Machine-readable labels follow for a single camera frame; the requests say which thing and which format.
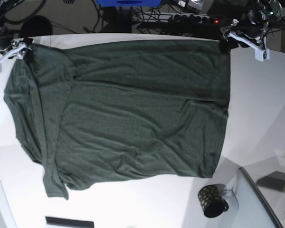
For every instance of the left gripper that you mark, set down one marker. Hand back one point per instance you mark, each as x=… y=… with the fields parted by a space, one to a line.
x=245 y=35

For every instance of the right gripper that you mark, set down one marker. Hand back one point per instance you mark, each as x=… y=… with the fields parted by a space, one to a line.
x=10 y=48

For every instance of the dark green t-shirt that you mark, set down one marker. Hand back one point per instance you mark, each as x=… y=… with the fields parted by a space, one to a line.
x=121 y=111

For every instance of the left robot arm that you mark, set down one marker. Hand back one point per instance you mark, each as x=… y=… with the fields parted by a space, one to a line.
x=261 y=11

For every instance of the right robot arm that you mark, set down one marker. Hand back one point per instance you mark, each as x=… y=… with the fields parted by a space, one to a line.
x=7 y=5

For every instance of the black power strip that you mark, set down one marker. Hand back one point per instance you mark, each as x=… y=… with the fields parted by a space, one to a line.
x=175 y=17

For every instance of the blue box with oval hole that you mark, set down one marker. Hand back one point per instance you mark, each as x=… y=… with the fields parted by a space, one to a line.
x=130 y=3

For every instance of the grey metal side table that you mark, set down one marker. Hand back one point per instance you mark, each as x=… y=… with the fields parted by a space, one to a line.
x=261 y=200

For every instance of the black mug with gold dots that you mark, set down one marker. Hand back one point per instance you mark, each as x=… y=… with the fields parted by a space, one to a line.
x=212 y=202

